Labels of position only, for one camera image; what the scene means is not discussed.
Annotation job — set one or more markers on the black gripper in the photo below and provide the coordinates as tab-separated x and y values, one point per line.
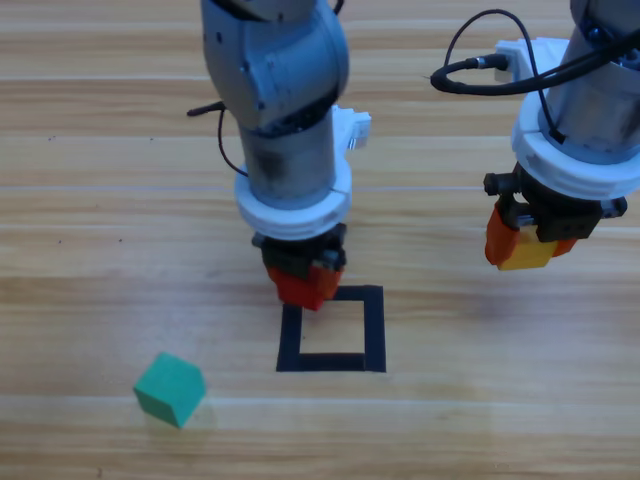
565	220
295	255

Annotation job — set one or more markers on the yellow wooden block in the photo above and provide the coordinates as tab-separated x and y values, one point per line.
527	256

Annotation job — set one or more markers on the green wooden block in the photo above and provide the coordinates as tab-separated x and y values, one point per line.
167	387

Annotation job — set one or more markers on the black tape square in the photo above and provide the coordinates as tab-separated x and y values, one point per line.
374	330

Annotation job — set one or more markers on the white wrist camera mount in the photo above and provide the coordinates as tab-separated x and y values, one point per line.
295	222
565	175

